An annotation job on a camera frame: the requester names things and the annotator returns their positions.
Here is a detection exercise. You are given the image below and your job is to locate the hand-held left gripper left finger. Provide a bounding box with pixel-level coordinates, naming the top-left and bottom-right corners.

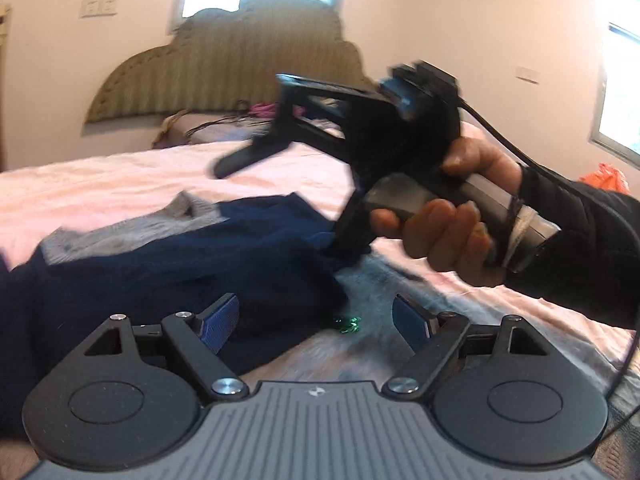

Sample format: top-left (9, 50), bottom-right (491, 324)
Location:
top-left (82, 292), bottom-right (249, 402)

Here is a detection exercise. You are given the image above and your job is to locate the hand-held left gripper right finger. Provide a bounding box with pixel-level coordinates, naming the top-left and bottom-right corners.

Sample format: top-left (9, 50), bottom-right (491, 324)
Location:
top-left (382, 292), bottom-right (553, 402)

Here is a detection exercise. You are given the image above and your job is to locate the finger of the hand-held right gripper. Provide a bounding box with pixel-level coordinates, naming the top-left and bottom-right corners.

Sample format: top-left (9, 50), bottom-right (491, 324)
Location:
top-left (212, 110), bottom-right (353, 179)
top-left (272, 73), bottom-right (386, 133)

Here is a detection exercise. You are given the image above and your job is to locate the navy and grey sweater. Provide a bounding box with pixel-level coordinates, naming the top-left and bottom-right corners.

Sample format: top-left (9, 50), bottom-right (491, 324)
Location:
top-left (0, 190), bottom-right (351, 441)

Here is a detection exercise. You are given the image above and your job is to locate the person's right forearm black sleeve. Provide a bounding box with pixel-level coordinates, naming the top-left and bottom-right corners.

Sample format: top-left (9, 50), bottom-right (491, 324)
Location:
top-left (502, 164), bottom-right (640, 331)

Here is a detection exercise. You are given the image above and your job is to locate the person's right hand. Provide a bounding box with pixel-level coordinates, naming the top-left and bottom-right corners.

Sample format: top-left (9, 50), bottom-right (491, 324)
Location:
top-left (370, 122), bottom-right (524, 288)

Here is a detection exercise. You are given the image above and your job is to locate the pale pillow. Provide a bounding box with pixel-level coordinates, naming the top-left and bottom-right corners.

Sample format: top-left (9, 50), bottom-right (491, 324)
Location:
top-left (152, 109), bottom-right (346, 148)

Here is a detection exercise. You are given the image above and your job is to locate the small green shiny trinket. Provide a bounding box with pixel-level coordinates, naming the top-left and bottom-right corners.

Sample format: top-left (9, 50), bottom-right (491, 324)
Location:
top-left (332, 315), bottom-right (363, 335)

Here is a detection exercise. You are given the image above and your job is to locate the dark cloth on headboard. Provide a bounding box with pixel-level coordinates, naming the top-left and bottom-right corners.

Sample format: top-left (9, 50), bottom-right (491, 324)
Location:
top-left (239, 0), bottom-right (333, 13)

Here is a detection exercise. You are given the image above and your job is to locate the olive padded headboard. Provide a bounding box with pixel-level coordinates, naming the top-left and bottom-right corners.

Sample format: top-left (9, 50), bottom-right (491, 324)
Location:
top-left (84, 6), bottom-right (373, 125)

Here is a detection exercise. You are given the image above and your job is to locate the pink bed sheet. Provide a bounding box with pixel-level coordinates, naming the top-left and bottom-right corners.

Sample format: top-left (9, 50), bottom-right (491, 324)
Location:
top-left (0, 137), bottom-right (640, 411)

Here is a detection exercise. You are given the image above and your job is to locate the orange plastic bag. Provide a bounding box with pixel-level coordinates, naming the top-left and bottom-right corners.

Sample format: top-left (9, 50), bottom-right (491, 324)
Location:
top-left (580, 162), bottom-right (628, 193)

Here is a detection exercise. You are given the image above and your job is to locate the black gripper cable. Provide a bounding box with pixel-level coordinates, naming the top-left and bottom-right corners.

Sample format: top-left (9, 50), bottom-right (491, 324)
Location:
top-left (457, 100), bottom-right (640, 441)

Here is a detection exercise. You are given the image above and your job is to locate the window with dark frame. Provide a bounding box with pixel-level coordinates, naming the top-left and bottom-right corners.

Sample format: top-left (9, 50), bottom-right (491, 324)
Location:
top-left (587, 0), bottom-right (640, 171)

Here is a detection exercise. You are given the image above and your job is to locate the white wall switch panel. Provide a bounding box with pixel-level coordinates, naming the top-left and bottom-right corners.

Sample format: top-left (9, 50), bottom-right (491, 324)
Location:
top-left (80, 0), bottom-right (118, 18)

